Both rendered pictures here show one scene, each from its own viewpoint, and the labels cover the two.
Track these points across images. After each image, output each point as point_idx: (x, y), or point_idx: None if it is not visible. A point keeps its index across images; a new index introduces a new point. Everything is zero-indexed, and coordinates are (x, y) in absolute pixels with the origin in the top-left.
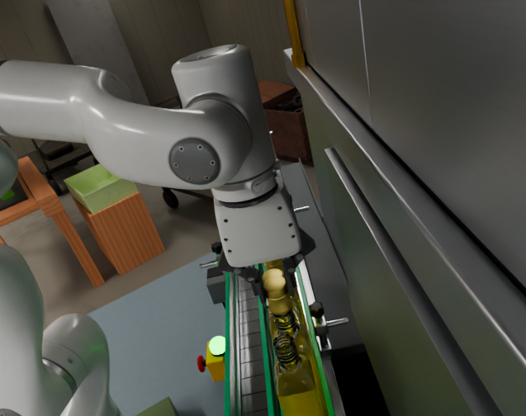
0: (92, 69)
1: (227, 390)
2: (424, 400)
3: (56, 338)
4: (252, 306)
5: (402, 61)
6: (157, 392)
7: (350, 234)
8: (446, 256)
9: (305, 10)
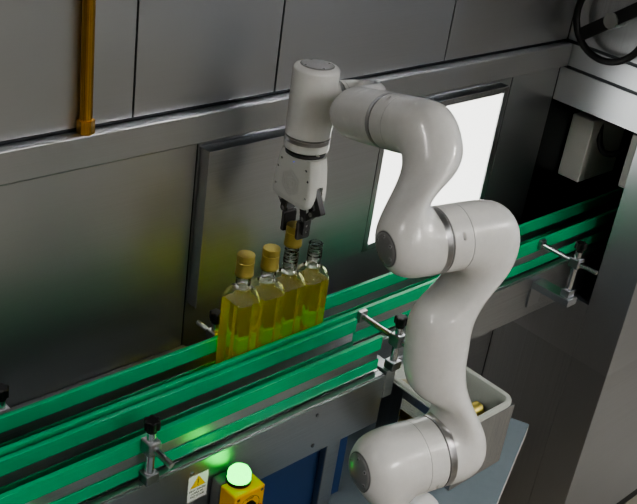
0: (357, 86)
1: (318, 361)
2: (340, 167)
3: (404, 423)
4: None
5: (317, 42)
6: None
7: (253, 180)
8: None
9: (131, 63)
